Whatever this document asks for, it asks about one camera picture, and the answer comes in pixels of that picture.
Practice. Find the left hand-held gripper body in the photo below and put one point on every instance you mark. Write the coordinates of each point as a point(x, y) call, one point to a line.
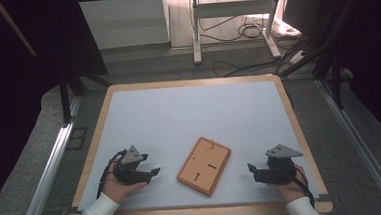
point(131, 164)

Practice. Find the wooden rod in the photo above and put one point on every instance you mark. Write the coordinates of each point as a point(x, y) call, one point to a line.
point(13, 26)

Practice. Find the dark curtain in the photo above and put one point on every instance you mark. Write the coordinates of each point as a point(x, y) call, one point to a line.
point(375, 52)
point(14, 98)

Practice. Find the person's right hand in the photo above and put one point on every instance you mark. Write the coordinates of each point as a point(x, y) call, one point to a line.
point(292, 189)

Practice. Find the aluminium rail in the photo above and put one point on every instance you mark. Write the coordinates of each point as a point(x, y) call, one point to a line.
point(361, 143)
point(45, 176)

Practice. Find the white cabinet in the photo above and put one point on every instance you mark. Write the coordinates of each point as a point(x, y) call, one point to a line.
point(123, 23)

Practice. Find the white metal stand frame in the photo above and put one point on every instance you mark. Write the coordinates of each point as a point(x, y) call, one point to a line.
point(232, 8)

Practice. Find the black metal stand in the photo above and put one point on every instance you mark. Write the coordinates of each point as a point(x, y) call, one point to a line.
point(72, 84)
point(328, 45)

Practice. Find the person's left hand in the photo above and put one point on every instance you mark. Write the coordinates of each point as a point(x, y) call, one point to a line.
point(116, 188)

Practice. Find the white power strip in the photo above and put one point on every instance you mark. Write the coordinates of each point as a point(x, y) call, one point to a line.
point(298, 57)

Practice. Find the white table mat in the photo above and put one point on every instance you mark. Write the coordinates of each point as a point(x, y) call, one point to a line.
point(192, 117)

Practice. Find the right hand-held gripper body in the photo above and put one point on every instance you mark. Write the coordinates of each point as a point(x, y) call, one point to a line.
point(279, 168)

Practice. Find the wooden table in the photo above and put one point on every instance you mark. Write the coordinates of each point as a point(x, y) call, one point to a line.
point(190, 82)

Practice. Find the wooden photo frame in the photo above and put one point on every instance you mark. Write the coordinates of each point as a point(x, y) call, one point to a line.
point(204, 166)

